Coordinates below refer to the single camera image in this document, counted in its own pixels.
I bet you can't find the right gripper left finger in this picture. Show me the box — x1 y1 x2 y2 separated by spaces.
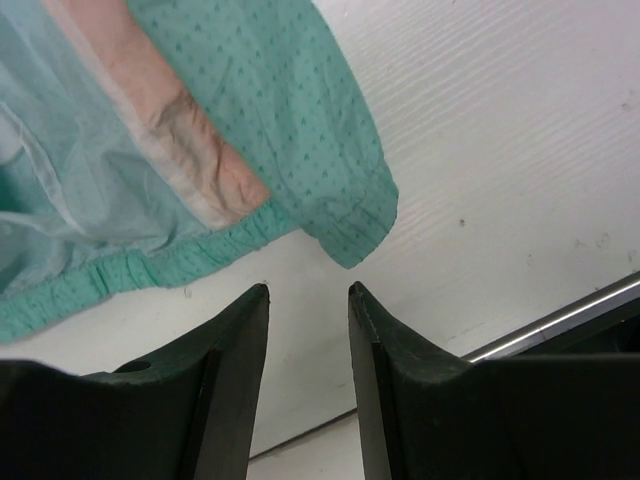
1 284 269 479

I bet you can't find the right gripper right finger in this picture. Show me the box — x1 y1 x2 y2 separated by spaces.
348 283 639 479

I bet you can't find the orange and teal jacket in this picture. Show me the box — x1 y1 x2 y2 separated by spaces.
1 1 399 343

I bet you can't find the metal rail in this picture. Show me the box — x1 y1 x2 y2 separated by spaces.
463 271 639 363

